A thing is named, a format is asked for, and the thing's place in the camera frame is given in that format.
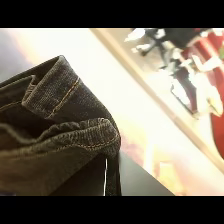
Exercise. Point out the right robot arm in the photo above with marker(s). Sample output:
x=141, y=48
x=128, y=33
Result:
x=156, y=43

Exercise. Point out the dark blue jeans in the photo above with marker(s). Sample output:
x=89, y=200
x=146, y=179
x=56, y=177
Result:
x=56, y=133

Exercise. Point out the heap of clothes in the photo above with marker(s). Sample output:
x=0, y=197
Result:
x=216, y=130

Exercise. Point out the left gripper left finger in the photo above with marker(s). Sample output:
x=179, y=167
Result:
x=86, y=181

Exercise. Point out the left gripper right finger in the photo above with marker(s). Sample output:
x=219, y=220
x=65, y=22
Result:
x=140, y=181

